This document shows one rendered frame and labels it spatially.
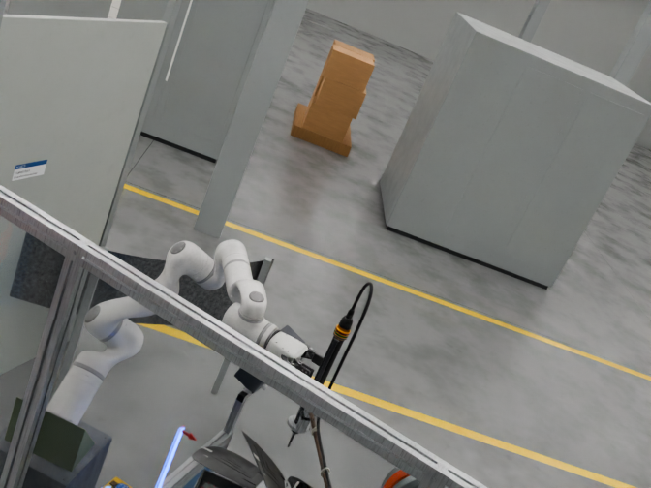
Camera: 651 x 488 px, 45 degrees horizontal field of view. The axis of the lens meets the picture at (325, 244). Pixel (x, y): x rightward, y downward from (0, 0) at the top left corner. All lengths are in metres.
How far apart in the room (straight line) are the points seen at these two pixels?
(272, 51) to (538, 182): 3.51
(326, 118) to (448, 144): 2.48
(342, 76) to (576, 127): 3.17
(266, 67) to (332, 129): 4.12
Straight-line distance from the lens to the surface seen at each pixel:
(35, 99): 3.68
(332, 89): 10.21
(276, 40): 6.28
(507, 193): 8.55
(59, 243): 1.75
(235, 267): 2.57
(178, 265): 2.73
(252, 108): 6.41
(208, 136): 8.32
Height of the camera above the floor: 2.86
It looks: 22 degrees down
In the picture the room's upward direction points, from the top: 24 degrees clockwise
